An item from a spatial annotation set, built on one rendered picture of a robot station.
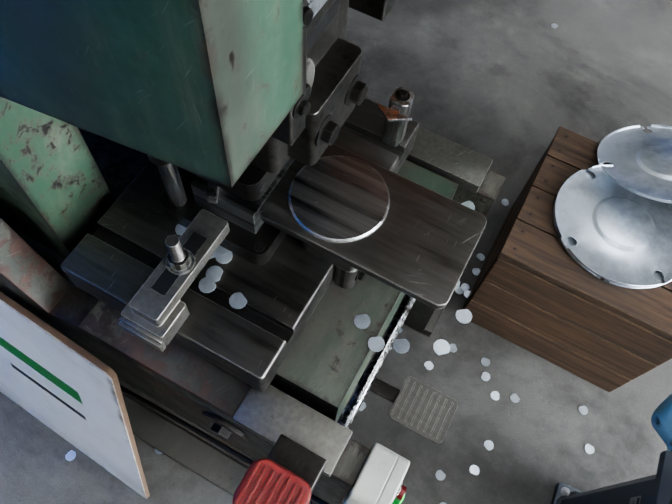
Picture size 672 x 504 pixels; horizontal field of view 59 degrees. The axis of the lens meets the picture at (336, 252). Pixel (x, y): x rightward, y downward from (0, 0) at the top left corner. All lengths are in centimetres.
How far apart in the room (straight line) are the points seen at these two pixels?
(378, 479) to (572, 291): 65
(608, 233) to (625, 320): 18
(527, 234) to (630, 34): 122
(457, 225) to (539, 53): 147
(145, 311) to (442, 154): 52
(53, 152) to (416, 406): 86
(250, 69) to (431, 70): 166
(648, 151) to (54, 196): 118
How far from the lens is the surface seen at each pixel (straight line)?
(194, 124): 38
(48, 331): 93
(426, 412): 130
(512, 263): 127
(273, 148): 59
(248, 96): 38
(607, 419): 160
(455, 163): 97
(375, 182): 75
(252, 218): 73
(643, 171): 143
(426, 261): 71
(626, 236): 136
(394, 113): 82
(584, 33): 230
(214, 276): 77
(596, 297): 128
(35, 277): 91
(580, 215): 135
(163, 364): 84
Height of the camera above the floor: 140
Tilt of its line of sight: 63 degrees down
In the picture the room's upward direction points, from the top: 7 degrees clockwise
